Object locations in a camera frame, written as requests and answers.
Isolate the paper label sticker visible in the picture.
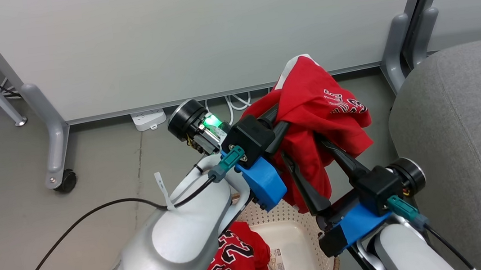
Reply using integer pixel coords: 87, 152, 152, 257
266, 248, 286, 270

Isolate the green cable connector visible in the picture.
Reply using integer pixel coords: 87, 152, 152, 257
386, 192, 430, 233
205, 147, 250, 184

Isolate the white coiled cable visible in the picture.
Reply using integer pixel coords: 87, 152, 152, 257
204, 91, 254, 128

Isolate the black caster wheel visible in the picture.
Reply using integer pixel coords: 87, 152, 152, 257
52, 168, 79, 195

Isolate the wide white partition grey frame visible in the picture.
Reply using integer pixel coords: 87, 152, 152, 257
0, 0, 458, 201

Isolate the green right cable connector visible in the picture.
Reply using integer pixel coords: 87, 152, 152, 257
386, 192, 430, 233

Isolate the red jersey with black numbers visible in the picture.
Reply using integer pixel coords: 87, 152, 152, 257
195, 217, 273, 270

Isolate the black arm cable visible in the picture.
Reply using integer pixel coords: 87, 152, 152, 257
0, 174, 229, 270
423, 218, 476, 270

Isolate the grey fabric sofa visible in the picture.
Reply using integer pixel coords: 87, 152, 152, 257
380, 39, 481, 270

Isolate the green left cable connector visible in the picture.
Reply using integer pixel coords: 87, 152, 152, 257
205, 147, 250, 184

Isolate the white power strip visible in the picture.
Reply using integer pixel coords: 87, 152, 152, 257
131, 108, 168, 133

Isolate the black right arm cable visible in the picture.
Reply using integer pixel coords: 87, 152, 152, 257
423, 218, 476, 270

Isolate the cream perforated laundry basket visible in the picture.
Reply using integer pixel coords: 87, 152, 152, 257
184, 188, 342, 270

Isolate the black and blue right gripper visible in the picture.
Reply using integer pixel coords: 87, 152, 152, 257
280, 126, 433, 261

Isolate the red shirt with white lettering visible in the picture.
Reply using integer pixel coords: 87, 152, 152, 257
234, 48, 382, 220

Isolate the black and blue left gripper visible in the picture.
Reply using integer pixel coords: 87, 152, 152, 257
164, 88, 300, 222

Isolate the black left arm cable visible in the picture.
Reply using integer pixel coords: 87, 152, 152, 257
0, 174, 229, 270

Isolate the white zip tie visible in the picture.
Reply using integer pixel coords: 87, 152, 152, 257
154, 170, 177, 211

